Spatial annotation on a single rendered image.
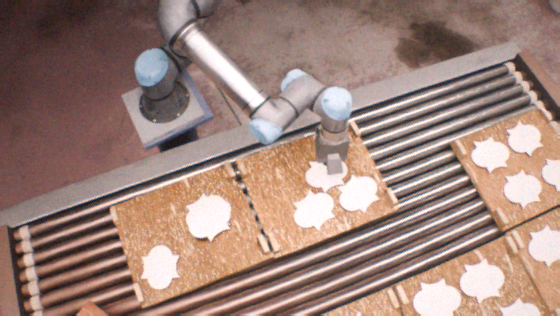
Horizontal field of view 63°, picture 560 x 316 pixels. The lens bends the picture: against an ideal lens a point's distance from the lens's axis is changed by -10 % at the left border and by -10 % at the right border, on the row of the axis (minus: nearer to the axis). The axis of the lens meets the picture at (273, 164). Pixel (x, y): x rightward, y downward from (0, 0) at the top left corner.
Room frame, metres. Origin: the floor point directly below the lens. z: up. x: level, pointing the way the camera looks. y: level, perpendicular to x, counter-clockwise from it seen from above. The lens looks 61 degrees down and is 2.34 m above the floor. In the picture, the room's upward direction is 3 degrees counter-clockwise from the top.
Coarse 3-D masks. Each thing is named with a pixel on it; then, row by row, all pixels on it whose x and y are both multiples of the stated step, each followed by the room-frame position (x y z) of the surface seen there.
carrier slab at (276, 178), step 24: (288, 144) 0.85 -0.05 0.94; (312, 144) 0.84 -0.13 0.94; (360, 144) 0.83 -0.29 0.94; (264, 168) 0.76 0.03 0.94; (288, 168) 0.76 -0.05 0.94; (360, 168) 0.75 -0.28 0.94; (264, 192) 0.68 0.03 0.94; (288, 192) 0.67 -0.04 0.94; (312, 192) 0.67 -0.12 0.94; (336, 192) 0.67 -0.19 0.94; (384, 192) 0.66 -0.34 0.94; (264, 216) 0.60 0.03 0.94; (288, 216) 0.59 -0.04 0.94; (336, 216) 0.59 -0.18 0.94; (360, 216) 0.58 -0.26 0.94; (384, 216) 0.58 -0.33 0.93; (288, 240) 0.52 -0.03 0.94; (312, 240) 0.51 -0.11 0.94
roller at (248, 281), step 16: (464, 192) 0.65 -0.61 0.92; (432, 208) 0.60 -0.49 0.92; (448, 208) 0.60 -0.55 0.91; (384, 224) 0.56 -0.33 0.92; (400, 224) 0.55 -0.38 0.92; (352, 240) 0.51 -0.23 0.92; (368, 240) 0.51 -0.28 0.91; (304, 256) 0.47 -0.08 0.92; (320, 256) 0.47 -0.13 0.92; (256, 272) 0.43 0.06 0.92; (272, 272) 0.42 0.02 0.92; (288, 272) 0.43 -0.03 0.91; (208, 288) 0.38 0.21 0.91; (224, 288) 0.38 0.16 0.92; (240, 288) 0.38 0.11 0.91; (176, 304) 0.33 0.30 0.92; (192, 304) 0.34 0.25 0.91
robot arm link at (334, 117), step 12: (324, 96) 0.73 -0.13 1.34; (336, 96) 0.73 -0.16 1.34; (348, 96) 0.73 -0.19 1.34; (324, 108) 0.71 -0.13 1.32; (336, 108) 0.70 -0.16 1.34; (348, 108) 0.70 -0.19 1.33; (324, 120) 0.71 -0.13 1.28; (336, 120) 0.69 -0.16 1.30; (348, 120) 0.71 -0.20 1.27; (336, 132) 0.69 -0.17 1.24
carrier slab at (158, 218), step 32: (160, 192) 0.69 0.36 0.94; (192, 192) 0.69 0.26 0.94; (224, 192) 0.68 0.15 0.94; (128, 224) 0.59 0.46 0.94; (160, 224) 0.58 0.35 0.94; (256, 224) 0.57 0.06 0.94; (128, 256) 0.48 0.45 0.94; (192, 256) 0.48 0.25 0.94; (224, 256) 0.47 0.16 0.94; (256, 256) 0.47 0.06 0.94; (192, 288) 0.38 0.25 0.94
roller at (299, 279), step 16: (464, 208) 0.59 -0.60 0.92; (480, 208) 0.59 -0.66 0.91; (432, 224) 0.54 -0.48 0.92; (448, 224) 0.55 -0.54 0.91; (384, 240) 0.50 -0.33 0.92; (400, 240) 0.50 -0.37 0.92; (352, 256) 0.46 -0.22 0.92; (368, 256) 0.46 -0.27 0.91; (304, 272) 0.42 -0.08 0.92; (320, 272) 0.42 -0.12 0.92; (336, 272) 0.42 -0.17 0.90; (272, 288) 0.38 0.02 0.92; (288, 288) 0.38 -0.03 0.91; (224, 304) 0.33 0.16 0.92; (240, 304) 0.33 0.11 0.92
